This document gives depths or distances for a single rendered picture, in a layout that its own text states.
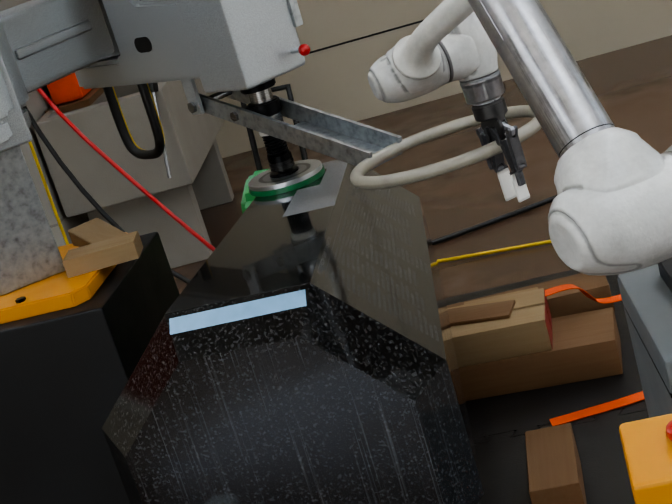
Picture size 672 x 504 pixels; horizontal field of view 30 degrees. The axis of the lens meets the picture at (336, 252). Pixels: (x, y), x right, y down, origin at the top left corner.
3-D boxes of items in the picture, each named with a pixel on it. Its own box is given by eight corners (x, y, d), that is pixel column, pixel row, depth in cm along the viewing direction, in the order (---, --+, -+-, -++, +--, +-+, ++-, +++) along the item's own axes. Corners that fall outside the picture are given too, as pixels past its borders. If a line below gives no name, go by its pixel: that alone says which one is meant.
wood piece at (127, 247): (68, 278, 335) (61, 261, 334) (74, 266, 344) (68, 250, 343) (139, 258, 334) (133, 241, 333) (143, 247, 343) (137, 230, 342)
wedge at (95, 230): (73, 245, 367) (67, 230, 366) (102, 232, 372) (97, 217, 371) (101, 252, 351) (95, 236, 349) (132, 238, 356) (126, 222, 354)
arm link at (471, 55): (489, 66, 280) (437, 87, 277) (468, -1, 276) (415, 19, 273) (510, 66, 270) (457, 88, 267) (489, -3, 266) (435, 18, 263)
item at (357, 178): (312, 197, 303) (308, 186, 302) (444, 127, 332) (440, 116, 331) (455, 182, 265) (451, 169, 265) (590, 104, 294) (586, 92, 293)
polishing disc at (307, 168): (237, 186, 355) (236, 182, 354) (302, 160, 363) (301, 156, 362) (267, 195, 336) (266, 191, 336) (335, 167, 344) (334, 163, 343)
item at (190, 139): (94, 297, 589) (31, 124, 563) (142, 215, 712) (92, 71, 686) (220, 264, 582) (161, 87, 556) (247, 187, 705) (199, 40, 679)
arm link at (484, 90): (484, 69, 279) (492, 94, 281) (451, 83, 276) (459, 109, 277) (507, 67, 271) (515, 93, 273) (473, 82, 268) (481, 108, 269)
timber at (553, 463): (590, 526, 295) (579, 482, 292) (540, 535, 298) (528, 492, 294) (580, 462, 323) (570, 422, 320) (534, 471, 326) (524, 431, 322)
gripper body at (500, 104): (511, 93, 273) (523, 133, 275) (489, 94, 280) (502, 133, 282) (483, 105, 270) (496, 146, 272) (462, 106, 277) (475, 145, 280)
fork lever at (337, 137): (184, 113, 355) (181, 97, 352) (235, 90, 366) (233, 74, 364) (360, 176, 311) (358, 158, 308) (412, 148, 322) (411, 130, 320)
